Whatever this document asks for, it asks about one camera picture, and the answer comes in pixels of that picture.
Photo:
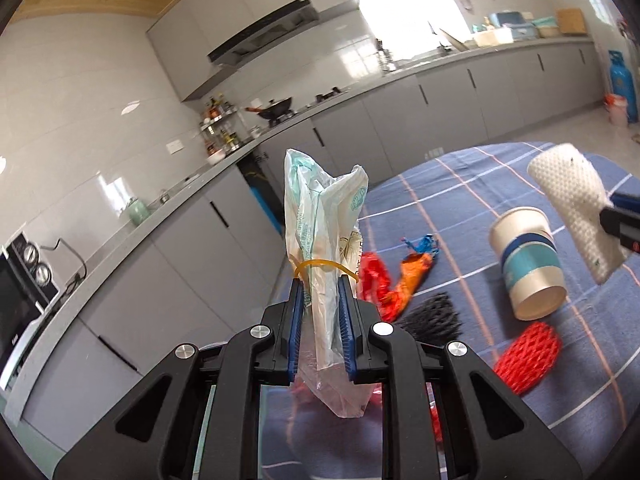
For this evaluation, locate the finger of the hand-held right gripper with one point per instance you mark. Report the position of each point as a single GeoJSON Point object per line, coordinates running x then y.
{"type": "Point", "coordinates": [627, 201]}
{"type": "Point", "coordinates": [622, 232]}

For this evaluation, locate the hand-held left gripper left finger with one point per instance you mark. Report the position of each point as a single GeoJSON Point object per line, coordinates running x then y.
{"type": "Point", "coordinates": [296, 330]}

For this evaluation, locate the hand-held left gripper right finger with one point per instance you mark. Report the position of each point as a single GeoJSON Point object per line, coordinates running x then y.
{"type": "Point", "coordinates": [346, 330]}

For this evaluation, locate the red cellophane wrapper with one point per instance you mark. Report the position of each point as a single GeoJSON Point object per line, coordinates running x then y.
{"type": "Point", "coordinates": [375, 280]}

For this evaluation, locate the white foam net sleeve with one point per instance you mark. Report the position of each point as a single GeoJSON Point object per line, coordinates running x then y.
{"type": "Point", "coordinates": [570, 195]}

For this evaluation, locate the clear plastic bag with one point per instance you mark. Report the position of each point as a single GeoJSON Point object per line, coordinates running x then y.
{"type": "Point", "coordinates": [320, 220]}

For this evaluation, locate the black foam net sleeve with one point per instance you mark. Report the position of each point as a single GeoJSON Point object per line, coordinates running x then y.
{"type": "Point", "coordinates": [432, 317]}

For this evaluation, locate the orange and blue wrapper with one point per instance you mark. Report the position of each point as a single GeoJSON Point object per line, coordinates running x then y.
{"type": "Point", "coordinates": [415, 275]}

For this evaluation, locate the white and red bucket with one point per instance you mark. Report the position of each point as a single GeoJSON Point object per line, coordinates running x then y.
{"type": "Point", "coordinates": [616, 110]}

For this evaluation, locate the striped paper cup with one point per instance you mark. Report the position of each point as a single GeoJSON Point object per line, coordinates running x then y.
{"type": "Point", "coordinates": [530, 265]}

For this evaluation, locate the blue gas cylinder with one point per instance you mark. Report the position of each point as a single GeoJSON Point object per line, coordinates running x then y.
{"type": "Point", "coordinates": [622, 80]}

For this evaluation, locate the red foam net sleeve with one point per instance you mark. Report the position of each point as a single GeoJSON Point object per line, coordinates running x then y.
{"type": "Point", "coordinates": [527, 357]}

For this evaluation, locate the wooden cutting board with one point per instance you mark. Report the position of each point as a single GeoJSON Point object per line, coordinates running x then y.
{"type": "Point", "coordinates": [571, 21]}

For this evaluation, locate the white bowl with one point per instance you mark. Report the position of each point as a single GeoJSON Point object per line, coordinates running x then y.
{"type": "Point", "coordinates": [215, 158]}

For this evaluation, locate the green ceramic jar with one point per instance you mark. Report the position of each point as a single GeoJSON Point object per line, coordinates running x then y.
{"type": "Point", "coordinates": [138, 211]}

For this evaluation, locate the small white jar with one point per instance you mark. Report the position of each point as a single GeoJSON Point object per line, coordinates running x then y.
{"type": "Point", "coordinates": [255, 132]}

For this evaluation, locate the grey base cabinets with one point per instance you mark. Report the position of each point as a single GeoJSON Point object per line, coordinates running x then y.
{"type": "Point", "coordinates": [450, 95]}

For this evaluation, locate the white plastic basin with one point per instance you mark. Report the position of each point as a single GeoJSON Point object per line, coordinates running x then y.
{"type": "Point", "coordinates": [492, 38]}

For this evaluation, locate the blue dish rack box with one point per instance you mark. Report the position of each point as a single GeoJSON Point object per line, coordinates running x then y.
{"type": "Point", "coordinates": [510, 22]}

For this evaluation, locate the metal spice rack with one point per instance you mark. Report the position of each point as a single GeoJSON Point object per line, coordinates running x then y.
{"type": "Point", "coordinates": [220, 127]}

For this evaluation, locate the black wok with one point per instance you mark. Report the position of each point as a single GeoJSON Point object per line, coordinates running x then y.
{"type": "Point", "coordinates": [275, 108]}

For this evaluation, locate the leaning grey tray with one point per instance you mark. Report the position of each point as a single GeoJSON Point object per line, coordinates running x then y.
{"type": "Point", "coordinates": [455, 40]}

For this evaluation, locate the metal faucet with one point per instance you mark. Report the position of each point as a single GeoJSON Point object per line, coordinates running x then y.
{"type": "Point", "coordinates": [435, 35]}

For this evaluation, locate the metal utensil holder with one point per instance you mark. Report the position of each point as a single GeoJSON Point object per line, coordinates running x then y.
{"type": "Point", "coordinates": [385, 57]}

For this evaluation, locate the black and silver microwave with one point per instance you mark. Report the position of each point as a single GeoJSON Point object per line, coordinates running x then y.
{"type": "Point", "coordinates": [20, 285]}

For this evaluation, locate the black range hood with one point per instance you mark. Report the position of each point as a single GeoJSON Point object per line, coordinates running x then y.
{"type": "Point", "coordinates": [260, 35]}

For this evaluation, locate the bright window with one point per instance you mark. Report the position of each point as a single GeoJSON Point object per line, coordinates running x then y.
{"type": "Point", "coordinates": [400, 5]}

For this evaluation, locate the grey upper cabinets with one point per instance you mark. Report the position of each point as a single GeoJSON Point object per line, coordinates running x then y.
{"type": "Point", "coordinates": [225, 15]}

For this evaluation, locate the small white wall socket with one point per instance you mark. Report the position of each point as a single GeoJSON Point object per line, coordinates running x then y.
{"type": "Point", "coordinates": [175, 147]}

